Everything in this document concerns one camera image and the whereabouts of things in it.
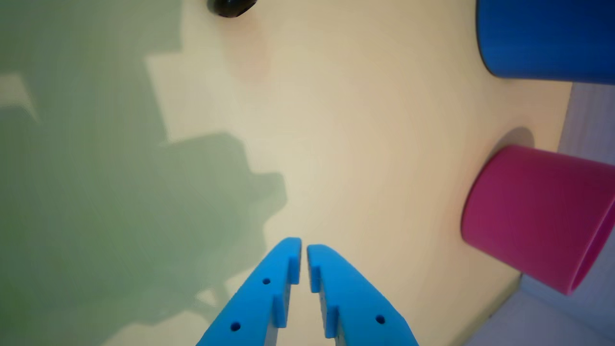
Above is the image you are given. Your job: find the black hex nut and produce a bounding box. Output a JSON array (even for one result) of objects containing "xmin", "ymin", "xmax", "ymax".
[{"xmin": 207, "ymin": 0, "xmax": 258, "ymax": 19}]

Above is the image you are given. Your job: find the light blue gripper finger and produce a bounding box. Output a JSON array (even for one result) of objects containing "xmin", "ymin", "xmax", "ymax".
[
  {"xmin": 307, "ymin": 244, "xmax": 419, "ymax": 346},
  {"xmin": 196, "ymin": 237, "xmax": 302, "ymax": 346}
]

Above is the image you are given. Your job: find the pink plastic cup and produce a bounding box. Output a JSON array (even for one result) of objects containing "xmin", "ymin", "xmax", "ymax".
[{"xmin": 460, "ymin": 145, "xmax": 615, "ymax": 296}]

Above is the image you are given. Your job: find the blue plastic cup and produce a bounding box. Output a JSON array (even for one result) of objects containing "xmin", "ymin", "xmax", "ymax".
[{"xmin": 476, "ymin": 0, "xmax": 615, "ymax": 86}]

